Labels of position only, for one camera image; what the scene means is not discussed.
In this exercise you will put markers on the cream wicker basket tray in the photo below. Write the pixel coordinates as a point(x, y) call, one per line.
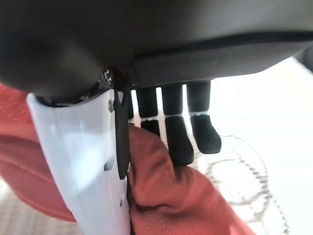
point(269, 122)

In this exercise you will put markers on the red cloth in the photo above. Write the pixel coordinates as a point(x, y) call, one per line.
point(171, 195)

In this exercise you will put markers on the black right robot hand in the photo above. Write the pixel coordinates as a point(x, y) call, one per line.
point(146, 36)

